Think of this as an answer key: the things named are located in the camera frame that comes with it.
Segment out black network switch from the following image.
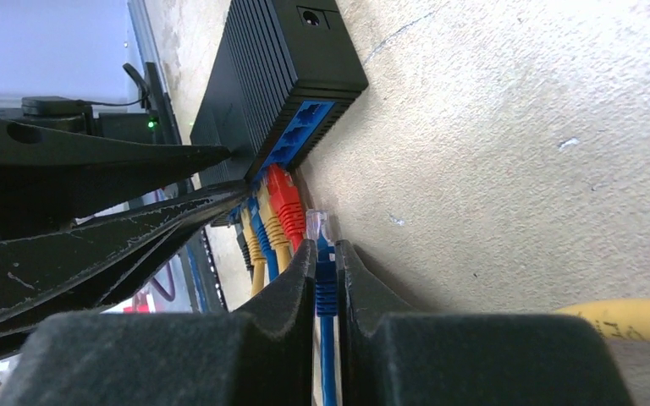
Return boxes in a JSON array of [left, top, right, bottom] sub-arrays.
[[190, 1, 368, 186]]

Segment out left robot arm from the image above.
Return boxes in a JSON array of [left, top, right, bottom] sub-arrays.
[[0, 63, 246, 359]]

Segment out blue ethernet cable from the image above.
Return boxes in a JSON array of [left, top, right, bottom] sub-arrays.
[[306, 208, 340, 406], [246, 195, 280, 283]]

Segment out yellow cable at right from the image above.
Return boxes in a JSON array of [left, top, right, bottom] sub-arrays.
[[554, 298, 650, 348]]

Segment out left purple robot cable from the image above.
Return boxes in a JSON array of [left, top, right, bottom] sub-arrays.
[[148, 263, 178, 304]]

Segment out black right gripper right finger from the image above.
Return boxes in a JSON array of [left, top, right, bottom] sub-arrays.
[[335, 240, 633, 405]]

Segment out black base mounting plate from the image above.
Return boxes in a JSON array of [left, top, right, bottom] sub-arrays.
[[184, 228, 228, 313]]

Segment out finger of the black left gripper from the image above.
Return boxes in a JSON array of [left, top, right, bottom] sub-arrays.
[[0, 180, 249, 359], [0, 119, 231, 241]]

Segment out yellow ethernet cable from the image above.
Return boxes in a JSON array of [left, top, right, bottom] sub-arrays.
[[256, 184, 294, 275], [240, 208, 267, 298]]

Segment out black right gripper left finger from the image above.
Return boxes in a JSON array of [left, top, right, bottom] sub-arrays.
[[0, 239, 317, 405]]

